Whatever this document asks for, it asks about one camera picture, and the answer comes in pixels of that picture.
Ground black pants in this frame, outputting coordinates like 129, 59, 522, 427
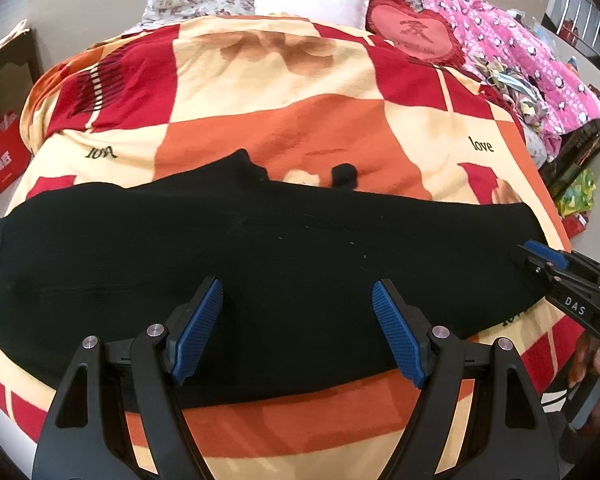
0, 149, 551, 408

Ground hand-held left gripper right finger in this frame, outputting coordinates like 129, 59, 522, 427
372, 280, 561, 480

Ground red paper bag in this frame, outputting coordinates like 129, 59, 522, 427
0, 112, 32, 194

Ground checkered orange red blanket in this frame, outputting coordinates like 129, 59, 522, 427
0, 14, 588, 480

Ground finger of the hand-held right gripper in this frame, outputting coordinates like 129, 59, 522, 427
517, 240, 581, 277

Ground colourful crumpled cloth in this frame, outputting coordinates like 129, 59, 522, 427
472, 52, 548, 133

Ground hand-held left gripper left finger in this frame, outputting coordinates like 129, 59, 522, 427
31, 276, 225, 480

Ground red heart-shaped cushion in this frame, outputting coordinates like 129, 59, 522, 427
364, 0, 468, 68

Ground dark wooden nightstand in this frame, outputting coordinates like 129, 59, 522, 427
0, 27, 46, 221

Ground green yellow plastic bag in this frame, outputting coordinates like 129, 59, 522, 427
555, 167, 597, 218

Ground pink printed quilt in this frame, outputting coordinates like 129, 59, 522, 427
420, 0, 600, 136

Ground person's right hand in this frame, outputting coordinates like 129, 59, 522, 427
569, 332, 600, 428

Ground dark wooden bed frame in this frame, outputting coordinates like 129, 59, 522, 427
535, 115, 600, 201

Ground metal railing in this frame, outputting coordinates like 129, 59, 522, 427
550, 0, 600, 86

